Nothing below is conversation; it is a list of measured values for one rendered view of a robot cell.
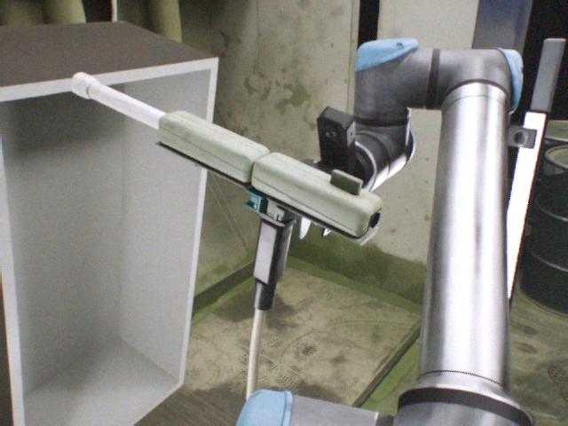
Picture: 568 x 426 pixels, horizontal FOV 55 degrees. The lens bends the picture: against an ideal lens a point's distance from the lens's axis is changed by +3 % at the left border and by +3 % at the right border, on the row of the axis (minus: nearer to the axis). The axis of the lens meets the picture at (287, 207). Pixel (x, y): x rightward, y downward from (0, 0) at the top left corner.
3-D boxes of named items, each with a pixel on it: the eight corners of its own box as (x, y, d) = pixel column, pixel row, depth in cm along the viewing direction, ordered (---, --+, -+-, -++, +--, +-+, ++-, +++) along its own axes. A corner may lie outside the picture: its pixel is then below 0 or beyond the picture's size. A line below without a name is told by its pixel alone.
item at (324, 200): (347, 340, 68) (392, 184, 57) (328, 360, 65) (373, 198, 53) (97, 193, 89) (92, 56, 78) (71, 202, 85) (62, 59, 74)
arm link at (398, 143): (369, 109, 93) (366, 164, 97) (335, 125, 83) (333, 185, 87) (422, 116, 88) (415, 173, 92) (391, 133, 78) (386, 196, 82)
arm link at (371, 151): (395, 146, 79) (338, 125, 83) (381, 155, 75) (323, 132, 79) (379, 199, 83) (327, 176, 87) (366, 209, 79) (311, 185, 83)
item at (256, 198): (280, 202, 66) (282, 187, 65) (260, 214, 63) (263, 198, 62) (264, 194, 67) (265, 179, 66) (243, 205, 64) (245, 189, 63)
